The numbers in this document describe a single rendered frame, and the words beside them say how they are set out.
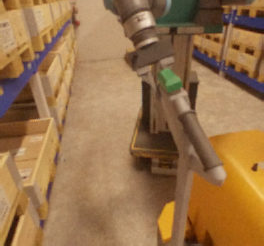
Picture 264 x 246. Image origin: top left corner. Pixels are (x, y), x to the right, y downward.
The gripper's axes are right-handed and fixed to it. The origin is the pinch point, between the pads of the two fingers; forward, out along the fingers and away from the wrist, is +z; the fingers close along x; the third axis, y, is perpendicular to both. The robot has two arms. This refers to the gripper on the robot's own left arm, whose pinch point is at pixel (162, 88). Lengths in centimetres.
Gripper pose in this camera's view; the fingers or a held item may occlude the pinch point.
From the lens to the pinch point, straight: 63.5
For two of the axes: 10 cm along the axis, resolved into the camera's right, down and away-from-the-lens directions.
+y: 0.0, 0.4, -10.0
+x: 9.4, -3.5, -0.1
